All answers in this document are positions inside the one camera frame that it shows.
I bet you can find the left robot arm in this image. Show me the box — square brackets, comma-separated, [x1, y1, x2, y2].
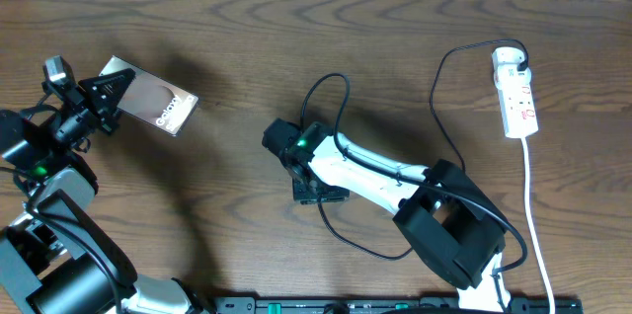
[1, 66, 209, 313]

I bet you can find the white power strip cord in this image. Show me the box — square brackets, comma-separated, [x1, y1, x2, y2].
[519, 136, 557, 314]

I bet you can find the black charger cable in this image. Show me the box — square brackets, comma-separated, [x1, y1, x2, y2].
[315, 39, 530, 262]

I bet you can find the white power strip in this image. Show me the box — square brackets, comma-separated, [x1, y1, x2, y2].
[492, 46, 538, 139]

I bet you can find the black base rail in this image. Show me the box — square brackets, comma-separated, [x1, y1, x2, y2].
[211, 296, 584, 314]

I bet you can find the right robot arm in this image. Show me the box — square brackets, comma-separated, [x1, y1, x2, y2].
[262, 118, 512, 312]

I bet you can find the Galaxy smartphone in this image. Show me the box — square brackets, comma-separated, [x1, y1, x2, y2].
[101, 55, 198, 136]

